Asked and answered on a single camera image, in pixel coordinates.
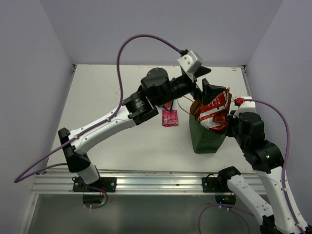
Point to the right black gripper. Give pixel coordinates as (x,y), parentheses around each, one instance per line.
(230,119)

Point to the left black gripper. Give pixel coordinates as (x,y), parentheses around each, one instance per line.
(208,90)

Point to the red Doritos bag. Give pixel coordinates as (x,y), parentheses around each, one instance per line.
(214,115)

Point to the blue chips bag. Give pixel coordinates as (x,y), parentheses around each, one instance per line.
(168,106)

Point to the green paper bag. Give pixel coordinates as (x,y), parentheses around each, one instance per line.
(204,141)

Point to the small pink candy packet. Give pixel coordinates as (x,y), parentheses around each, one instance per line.
(169,118)

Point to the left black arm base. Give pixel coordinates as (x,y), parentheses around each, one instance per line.
(102,184)

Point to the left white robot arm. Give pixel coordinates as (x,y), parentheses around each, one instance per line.
(156,89)

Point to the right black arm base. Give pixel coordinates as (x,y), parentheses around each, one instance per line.
(219,184)

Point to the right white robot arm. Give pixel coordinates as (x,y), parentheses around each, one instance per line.
(280,215)

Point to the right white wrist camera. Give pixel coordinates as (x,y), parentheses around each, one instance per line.
(245,104)

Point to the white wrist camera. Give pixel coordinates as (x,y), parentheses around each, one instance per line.
(190,62)
(245,104)

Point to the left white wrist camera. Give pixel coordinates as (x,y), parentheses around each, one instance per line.
(190,62)

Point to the aluminium front rail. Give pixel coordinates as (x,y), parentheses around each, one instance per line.
(59,181)

